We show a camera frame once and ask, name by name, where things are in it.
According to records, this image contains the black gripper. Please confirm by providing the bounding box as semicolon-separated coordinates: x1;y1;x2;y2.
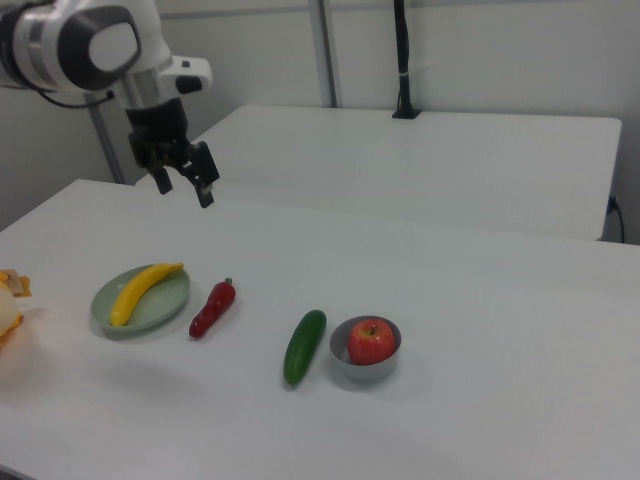
124;97;221;209

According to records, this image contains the red toy chili pepper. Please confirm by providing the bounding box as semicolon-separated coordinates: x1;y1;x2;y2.
188;277;237;340

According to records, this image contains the green plastic plate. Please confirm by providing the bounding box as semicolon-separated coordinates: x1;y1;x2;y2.
89;263;193;341

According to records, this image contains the yellow toy banana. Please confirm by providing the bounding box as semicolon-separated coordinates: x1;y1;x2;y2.
109;261;185;327

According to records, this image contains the paper tag on plush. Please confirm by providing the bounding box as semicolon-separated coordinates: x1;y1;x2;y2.
0;269;32;299

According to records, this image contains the green toy cucumber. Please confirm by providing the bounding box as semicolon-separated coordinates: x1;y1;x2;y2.
283;309;328;386

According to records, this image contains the white side table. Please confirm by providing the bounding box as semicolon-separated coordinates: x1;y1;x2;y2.
134;104;624;244

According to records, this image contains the yellow plush toy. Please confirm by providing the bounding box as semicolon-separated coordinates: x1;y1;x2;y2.
0;269;37;351

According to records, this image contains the red toy apple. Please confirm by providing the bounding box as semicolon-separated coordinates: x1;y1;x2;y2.
347;320;396;366

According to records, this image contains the grey bowl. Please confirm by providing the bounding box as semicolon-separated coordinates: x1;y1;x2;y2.
328;315;403;384

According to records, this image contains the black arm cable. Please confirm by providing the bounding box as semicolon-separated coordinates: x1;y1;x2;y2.
37;88;115;109

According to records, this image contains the black camera pole with base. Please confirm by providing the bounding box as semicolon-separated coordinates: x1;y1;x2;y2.
391;0;424;121

